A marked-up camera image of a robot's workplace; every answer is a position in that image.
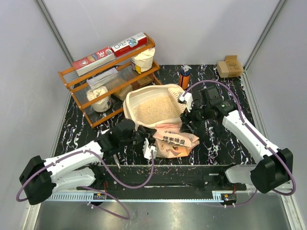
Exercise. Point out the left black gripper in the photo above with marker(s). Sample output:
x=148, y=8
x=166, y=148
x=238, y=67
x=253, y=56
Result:
x=148, y=133

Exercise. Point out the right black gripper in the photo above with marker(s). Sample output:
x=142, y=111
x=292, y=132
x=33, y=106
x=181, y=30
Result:
x=186, y=127

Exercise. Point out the pink cat litter bag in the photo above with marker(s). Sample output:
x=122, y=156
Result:
x=172, y=143

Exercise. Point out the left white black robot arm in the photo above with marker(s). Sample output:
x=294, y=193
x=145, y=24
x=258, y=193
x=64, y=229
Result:
x=43, y=177

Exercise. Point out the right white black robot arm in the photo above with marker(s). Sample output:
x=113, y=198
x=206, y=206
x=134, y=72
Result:
x=273, y=165

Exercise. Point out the beige plastic litter box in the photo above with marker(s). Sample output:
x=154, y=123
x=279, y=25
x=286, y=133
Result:
x=155, y=104

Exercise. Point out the metal litter scoop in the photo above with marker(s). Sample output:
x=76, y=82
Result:
x=116, y=161

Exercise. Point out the brown box under shelf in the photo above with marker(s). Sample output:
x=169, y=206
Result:
x=122, y=93

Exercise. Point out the brown cardboard box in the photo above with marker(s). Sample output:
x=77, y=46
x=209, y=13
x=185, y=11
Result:
x=230, y=67

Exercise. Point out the clear plastic box on shelf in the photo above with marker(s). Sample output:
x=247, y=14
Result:
x=102, y=79

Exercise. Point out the red white box right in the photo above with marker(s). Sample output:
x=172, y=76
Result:
x=129, y=44

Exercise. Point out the red white box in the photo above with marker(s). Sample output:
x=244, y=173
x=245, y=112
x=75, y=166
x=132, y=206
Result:
x=129, y=44
x=93, y=61

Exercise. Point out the red white box left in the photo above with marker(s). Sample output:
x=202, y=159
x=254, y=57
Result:
x=93, y=61

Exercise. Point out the orange pump bottle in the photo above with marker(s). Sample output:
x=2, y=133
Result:
x=184, y=77

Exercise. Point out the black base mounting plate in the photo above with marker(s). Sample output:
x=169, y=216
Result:
x=167, y=181

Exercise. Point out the orange wooden shelf rack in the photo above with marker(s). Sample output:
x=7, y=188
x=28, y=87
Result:
x=124, y=77

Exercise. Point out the white paper bag upper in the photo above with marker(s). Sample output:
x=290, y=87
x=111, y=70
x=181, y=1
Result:
x=143, y=61

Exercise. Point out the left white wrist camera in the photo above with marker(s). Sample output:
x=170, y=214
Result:
x=149, y=150

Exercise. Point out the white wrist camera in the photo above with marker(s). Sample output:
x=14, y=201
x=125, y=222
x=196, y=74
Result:
x=185, y=98
x=149, y=150

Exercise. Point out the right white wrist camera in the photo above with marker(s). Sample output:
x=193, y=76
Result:
x=185, y=98

